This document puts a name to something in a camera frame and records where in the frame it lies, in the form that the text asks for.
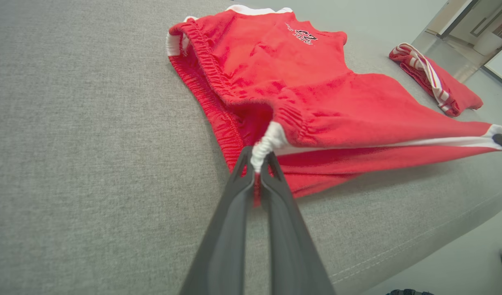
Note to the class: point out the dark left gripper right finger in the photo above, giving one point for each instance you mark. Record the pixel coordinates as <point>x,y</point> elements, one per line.
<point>291,254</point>

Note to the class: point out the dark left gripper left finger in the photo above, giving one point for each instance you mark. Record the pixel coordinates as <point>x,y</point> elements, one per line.
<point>222,254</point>

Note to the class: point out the red basketball jersey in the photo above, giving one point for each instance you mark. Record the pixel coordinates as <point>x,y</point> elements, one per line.
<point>459,96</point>

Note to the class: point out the red white-striped shorts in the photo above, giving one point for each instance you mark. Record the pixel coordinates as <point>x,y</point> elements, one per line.
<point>316,94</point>

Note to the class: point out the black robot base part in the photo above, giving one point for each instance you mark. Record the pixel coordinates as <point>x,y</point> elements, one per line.
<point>406,292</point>

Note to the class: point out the white bin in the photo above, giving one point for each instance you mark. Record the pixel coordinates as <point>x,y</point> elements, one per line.
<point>488,43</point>

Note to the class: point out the grey fabric sofa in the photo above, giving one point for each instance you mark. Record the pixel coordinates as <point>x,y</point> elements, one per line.
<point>91,164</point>

